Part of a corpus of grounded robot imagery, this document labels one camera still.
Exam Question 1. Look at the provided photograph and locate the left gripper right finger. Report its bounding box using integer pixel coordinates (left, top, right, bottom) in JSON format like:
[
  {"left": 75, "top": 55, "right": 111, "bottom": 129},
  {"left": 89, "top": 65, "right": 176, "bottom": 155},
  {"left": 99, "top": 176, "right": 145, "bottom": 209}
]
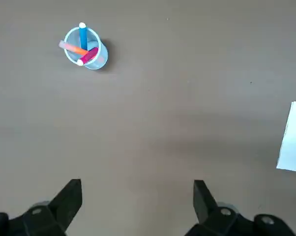
[{"left": 184, "top": 179, "right": 296, "bottom": 236}]

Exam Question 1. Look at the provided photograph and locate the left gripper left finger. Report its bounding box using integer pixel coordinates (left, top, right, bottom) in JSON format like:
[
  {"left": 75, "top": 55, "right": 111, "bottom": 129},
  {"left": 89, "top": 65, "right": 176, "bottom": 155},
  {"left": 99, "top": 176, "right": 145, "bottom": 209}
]
[{"left": 0, "top": 178, "right": 83, "bottom": 236}]

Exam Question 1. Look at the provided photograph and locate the white A4 paper sheet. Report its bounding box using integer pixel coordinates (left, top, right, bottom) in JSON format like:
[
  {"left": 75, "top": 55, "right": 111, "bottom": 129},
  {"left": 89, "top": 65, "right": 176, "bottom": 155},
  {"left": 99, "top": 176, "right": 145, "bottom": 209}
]
[{"left": 276, "top": 101, "right": 296, "bottom": 174}]

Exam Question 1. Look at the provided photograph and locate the clear plastic pen cup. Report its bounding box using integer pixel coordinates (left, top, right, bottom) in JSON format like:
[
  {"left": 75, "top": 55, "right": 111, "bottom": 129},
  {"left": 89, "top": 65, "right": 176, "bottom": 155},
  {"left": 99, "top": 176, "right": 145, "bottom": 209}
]
[{"left": 63, "top": 26, "right": 109, "bottom": 70}]

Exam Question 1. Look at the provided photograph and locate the magenta marker pen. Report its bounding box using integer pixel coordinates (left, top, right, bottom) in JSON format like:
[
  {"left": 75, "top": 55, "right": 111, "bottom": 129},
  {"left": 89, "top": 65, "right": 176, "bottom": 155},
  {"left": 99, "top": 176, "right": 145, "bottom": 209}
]
[{"left": 76, "top": 47, "right": 99, "bottom": 67}]

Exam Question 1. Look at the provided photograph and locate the orange marker pen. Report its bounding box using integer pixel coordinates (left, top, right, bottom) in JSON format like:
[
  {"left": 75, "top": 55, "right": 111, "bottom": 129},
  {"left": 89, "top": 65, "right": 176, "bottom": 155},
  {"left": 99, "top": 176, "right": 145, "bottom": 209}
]
[{"left": 58, "top": 40, "right": 89, "bottom": 56}]

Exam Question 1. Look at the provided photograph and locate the blue marker pen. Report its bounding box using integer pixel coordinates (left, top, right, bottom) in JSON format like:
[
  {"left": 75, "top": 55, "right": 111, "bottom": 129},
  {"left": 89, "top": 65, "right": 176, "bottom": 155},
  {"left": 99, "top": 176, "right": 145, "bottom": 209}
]
[{"left": 78, "top": 22, "right": 89, "bottom": 51}]

